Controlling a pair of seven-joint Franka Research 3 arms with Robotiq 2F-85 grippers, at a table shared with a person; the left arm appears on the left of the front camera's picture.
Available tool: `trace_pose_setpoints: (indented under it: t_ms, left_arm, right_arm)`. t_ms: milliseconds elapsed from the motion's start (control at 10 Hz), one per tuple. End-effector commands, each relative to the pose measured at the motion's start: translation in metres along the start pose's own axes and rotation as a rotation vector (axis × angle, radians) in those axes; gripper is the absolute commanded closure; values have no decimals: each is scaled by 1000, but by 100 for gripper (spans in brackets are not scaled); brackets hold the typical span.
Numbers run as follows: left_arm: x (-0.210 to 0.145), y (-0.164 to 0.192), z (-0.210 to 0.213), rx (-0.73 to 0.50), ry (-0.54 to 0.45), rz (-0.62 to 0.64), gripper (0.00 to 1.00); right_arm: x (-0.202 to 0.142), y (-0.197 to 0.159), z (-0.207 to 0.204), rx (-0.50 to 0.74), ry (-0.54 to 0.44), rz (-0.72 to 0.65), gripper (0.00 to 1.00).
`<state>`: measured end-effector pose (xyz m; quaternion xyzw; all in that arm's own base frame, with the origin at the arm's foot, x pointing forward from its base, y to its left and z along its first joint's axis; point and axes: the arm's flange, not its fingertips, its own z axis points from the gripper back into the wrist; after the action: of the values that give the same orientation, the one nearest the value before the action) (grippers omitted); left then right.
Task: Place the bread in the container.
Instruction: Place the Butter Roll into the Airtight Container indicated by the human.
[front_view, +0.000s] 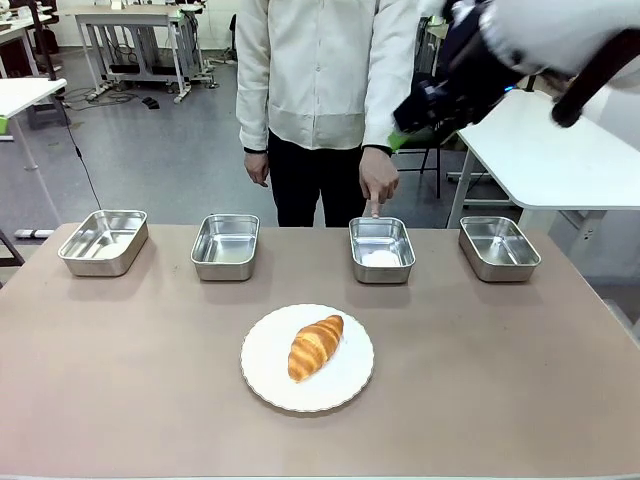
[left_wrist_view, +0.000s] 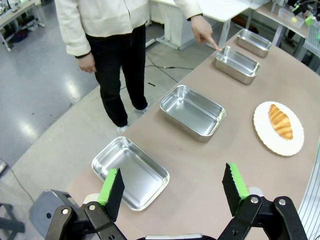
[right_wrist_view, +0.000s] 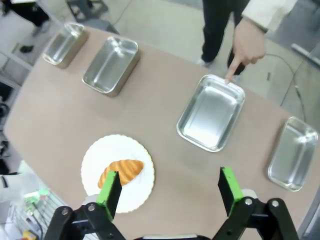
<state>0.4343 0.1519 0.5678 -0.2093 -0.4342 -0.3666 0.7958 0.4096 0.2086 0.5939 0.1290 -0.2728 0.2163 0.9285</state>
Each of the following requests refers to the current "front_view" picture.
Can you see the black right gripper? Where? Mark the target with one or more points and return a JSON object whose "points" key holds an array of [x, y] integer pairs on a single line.
{"points": [[455, 95]]}

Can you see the person's right forearm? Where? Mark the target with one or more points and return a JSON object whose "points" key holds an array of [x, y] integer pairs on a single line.
{"points": [[252, 115]]}

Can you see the person's left forearm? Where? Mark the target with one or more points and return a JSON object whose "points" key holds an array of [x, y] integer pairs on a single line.
{"points": [[385, 100]]}

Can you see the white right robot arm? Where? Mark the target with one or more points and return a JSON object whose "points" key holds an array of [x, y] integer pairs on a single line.
{"points": [[540, 27]]}

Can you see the steel rectangular container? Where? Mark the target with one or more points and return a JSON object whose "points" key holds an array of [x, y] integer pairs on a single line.
{"points": [[382, 250], [225, 247], [497, 250], [102, 245]]}

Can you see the golden croissant bread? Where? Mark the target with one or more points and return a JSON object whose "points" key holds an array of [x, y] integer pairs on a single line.
{"points": [[315, 347]]}

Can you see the person's left hand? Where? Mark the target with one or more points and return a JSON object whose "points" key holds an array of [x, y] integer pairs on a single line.
{"points": [[380, 177]]}

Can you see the person's right hand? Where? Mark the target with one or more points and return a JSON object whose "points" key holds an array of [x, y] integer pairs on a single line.
{"points": [[257, 167]]}

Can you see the person's black trousers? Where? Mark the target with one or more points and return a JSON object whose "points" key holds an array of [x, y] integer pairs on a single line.
{"points": [[310, 185]]}

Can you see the person's white jacket torso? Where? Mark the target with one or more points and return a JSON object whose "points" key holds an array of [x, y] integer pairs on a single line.
{"points": [[315, 75]]}

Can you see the white rounded-corner table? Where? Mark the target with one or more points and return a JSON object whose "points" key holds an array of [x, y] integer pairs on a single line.
{"points": [[545, 160]]}

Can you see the black foot pedal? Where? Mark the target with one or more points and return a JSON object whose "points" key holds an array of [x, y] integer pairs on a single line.
{"points": [[150, 103]]}

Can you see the white scalloped plate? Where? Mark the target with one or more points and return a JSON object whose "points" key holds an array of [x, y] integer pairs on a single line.
{"points": [[270, 370]]}

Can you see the small white table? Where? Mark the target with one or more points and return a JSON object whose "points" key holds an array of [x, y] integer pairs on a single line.
{"points": [[25, 95]]}

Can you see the white power strip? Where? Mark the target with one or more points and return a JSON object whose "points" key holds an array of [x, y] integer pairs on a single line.
{"points": [[34, 233]]}

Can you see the black chair frame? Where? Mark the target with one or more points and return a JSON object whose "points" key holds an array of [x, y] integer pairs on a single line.
{"points": [[431, 167]]}

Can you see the grey metal frame workbench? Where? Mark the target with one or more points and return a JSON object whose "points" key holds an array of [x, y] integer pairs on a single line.
{"points": [[140, 40]]}

